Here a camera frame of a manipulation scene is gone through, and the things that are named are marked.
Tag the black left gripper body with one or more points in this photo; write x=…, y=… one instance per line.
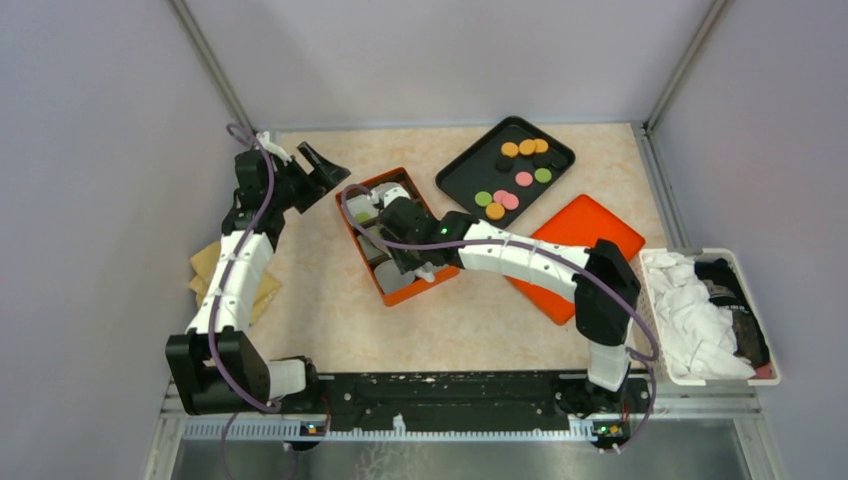
x=288, y=189

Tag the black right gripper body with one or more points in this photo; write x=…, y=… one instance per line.
x=408, y=260

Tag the black sandwich cookie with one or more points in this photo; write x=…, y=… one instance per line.
x=504, y=164
x=542, y=160
x=559, y=161

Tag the yellow sandwich cookie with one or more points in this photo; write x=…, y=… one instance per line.
x=495, y=211
x=510, y=149
x=541, y=146
x=527, y=147

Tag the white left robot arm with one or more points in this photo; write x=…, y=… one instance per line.
x=214, y=366

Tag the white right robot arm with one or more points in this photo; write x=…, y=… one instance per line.
x=597, y=280

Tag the orange cookie tin box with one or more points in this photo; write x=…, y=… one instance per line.
x=401, y=176

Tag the white paper cupcake liner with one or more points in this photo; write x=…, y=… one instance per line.
x=382, y=195
x=374, y=252
x=361, y=203
x=391, y=279

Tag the black baking tray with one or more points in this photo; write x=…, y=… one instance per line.
x=474, y=169

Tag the orange tin lid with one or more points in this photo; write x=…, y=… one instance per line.
x=582, y=222

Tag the white plastic basket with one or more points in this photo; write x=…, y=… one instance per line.
x=768, y=375

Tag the white cloth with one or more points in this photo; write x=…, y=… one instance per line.
x=697, y=339

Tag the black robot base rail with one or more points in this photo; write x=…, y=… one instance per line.
x=465, y=401

